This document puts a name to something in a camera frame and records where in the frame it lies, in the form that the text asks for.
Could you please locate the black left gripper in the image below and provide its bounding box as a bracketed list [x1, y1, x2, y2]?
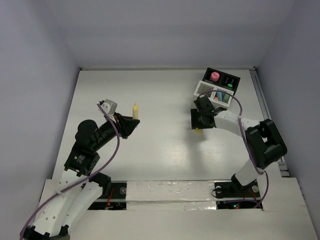
[92, 111, 140, 151]

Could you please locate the yellow pencil-shaped highlighter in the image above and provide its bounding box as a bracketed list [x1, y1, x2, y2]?
[132, 103, 139, 120]

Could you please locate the blue pencil-shaped highlighter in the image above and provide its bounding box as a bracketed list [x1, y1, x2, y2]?
[217, 92, 223, 100]

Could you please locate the green pencil-shaped highlighter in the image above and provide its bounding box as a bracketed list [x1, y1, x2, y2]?
[223, 94, 230, 103]

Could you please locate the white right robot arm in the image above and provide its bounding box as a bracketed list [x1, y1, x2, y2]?
[190, 96, 288, 199]

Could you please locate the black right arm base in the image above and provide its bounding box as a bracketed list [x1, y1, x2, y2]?
[211, 180, 263, 210]

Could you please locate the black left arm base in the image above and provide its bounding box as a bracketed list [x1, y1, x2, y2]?
[88, 181, 127, 211]

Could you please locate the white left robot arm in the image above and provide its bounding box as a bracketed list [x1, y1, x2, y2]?
[20, 113, 140, 240]

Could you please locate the white black desk organizer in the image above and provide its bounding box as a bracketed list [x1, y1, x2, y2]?
[193, 67, 241, 109]

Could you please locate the pink tape roll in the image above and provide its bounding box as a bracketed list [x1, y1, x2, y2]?
[210, 71, 220, 82]

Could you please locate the white front platform board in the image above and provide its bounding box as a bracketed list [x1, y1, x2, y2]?
[29, 176, 315, 240]

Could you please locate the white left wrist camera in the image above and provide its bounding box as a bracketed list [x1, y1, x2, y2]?
[97, 99, 118, 116]

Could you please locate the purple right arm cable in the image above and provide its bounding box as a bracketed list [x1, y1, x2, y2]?
[198, 90, 270, 210]

